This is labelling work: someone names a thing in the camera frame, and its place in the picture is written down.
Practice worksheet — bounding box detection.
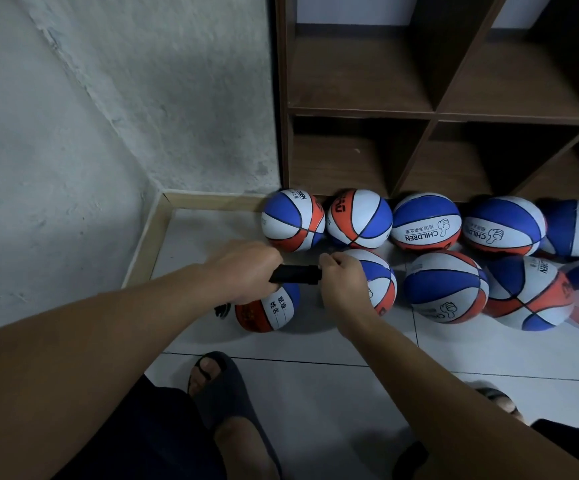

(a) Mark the person's right hand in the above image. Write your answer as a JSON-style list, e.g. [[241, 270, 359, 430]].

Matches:
[[317, 251, 381, 339]]

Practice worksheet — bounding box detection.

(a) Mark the person's left hand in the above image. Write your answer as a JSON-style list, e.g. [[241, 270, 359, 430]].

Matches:
[[206, 241, 285, 306]]

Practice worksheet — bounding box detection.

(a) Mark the black hand pump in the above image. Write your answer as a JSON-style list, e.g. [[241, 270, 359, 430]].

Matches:
[[214, 263, 323, 320]]

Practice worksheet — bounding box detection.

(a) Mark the brown wooden cubby shelf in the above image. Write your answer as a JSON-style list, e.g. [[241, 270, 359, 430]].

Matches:
[[272, 0, 579, 205]]

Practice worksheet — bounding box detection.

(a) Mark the person's left forearm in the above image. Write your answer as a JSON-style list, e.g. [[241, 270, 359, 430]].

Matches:
[[0, 269, 239, 480]]

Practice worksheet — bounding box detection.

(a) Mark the person's right forearm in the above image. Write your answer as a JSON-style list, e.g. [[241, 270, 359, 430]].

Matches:
[[347, 313, 579, 480]]

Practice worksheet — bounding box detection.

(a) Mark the person's left foot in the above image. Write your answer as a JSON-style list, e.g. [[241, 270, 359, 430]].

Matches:
[[190, 357, 279, 480]]

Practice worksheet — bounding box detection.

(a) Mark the beige baseboard strip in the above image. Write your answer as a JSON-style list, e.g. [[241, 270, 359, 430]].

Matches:
[[162, 191, 268, 213], [122, 193, 173, 289]]

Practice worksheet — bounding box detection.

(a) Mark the black sandal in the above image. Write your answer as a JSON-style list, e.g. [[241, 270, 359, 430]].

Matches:
[[391, 385, 525, 480], [186, 351, 285, 480]]

